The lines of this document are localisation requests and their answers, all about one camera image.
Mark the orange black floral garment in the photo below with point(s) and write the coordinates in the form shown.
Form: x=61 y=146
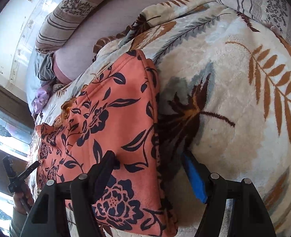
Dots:
x=118 y=113

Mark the grey cloth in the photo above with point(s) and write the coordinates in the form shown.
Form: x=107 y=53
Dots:
x=44 y=68

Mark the lilac patterned cloth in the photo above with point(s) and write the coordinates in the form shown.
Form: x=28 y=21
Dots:
x=41 y=97

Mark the light blue pillow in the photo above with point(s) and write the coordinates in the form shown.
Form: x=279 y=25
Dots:
x=32 y=82

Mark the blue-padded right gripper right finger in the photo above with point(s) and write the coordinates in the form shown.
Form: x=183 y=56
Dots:
x=249 y=216

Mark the grey sleeve forearm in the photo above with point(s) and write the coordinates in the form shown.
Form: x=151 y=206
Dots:
x=17 y=223

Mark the person's left hand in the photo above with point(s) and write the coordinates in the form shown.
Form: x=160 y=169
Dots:
x=23 y=200

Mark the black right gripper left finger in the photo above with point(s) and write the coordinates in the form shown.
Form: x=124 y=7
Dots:
x=48 y=214

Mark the cream leaf-pattern plush blanket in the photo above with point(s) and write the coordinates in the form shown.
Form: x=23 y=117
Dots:
x=224 y=95

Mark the stained glass window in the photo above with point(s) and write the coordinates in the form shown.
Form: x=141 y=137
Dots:
x=15 y=141

